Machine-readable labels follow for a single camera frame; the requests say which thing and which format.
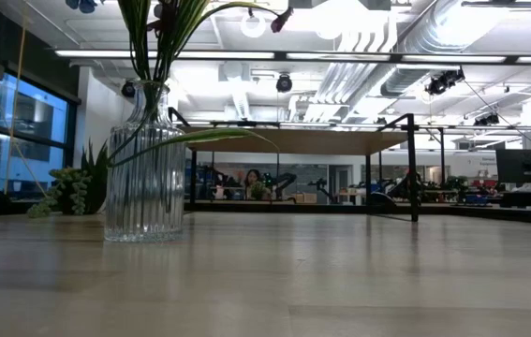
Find black computer monitor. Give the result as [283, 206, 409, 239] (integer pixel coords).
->
[495, 148, 531, 184]

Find person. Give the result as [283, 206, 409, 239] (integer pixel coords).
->
[243, 168, 266, 201]

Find wooden shelf with black frame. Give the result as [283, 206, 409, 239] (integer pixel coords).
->
[166, 106, 447, 224]

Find purple artificial flower stem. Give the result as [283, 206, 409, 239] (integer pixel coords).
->
[142, 0, 295, 169]

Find overhead light bar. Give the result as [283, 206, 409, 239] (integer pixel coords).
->
[53, 48, 531, 66]

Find ribbed clear glass vase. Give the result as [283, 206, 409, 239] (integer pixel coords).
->
[104, 80, 186, 243]

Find green artificial succulent plant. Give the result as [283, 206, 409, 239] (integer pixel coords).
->
[26, 139, 110, 219]

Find black aluminium rig frame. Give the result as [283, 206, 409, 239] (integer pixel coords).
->
[0, 170, 531, 226]

